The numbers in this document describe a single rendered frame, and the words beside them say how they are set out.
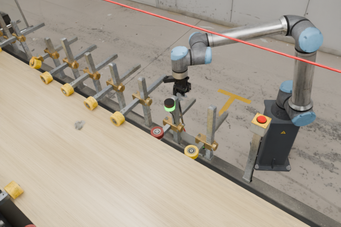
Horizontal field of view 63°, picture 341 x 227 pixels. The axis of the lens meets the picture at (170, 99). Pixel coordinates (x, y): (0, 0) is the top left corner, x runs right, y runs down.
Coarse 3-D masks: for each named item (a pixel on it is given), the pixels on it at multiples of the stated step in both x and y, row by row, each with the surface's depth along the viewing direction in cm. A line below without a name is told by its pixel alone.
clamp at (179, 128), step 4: (164, 120) 179; (168, 120) 178; (164, 124) 180; (168, 124) 177; (172, 124) 176; (180, 124) 176; (172, 128) 177; (176, 128) 174; (180, 128) 174; (180, 132) 176
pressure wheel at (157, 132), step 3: (153, 129) 169; (156, 129) 169; (159, 129) 169; (162, 129) 168; (153, 132) 167; (156, 132) 167; (159, 132) 167; (162, 132) 167; (153, 135) 165; (156, 135) 165; (159, 135) 165; (162, 135) 167; (159, 138) 167
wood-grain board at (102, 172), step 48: (0, 96) 201; (48, 96) 198; (0, 144) 168; (48, 144) 166; (96, 144) 164; (144, 144) 162; (48, 192) 143; (96, 192) 142; (144, 192) 140; (192, 192) 138; (240, 192) 137
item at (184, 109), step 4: (192, 100) 192; (188, 104) 189; (192, 104) 192; (184, 108) 186; (188, 108) 189; (184, 112) 186; (180, 116) 183; (164, 128) 175; (168, 128) 176; (164, 132) 173
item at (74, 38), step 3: (75, 36) 245; (72, 39) 242; (75, 39) 244; (69, 42) 240; (72, 42) 242; (60, 45) 236; (54, 48) 233; (57, 48) 233; (60, 48) 235; (57, 51) 234; (45, 54) 227; (48, 54) 228; (45, 57) 227
